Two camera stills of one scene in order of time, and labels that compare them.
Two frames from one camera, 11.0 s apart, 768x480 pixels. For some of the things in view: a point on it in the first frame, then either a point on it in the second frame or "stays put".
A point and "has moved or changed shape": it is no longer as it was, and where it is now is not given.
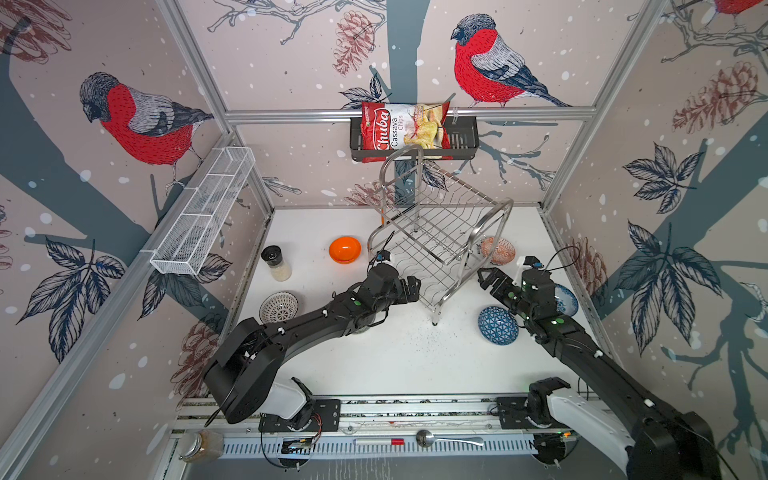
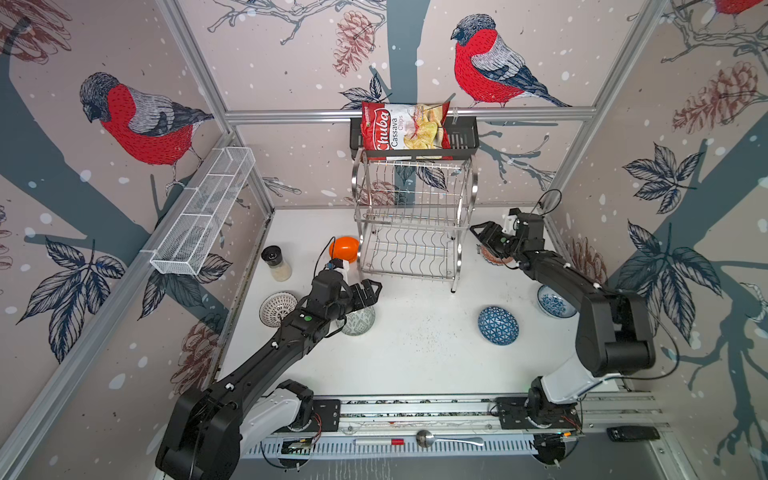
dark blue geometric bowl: x=497 y=325 stays put
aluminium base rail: x=376 y=427 stays put
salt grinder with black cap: x=280 y=270 stays put
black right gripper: x=502 y=281 → x=489 y=228
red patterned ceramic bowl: x=504 y=252 stays put
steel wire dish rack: x=434 y=237 has moved or changed shape
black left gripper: x=403 y=295 → x=372 y=297
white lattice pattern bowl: x=278 y=306 stays put
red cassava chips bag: x=389 y=127 stays put
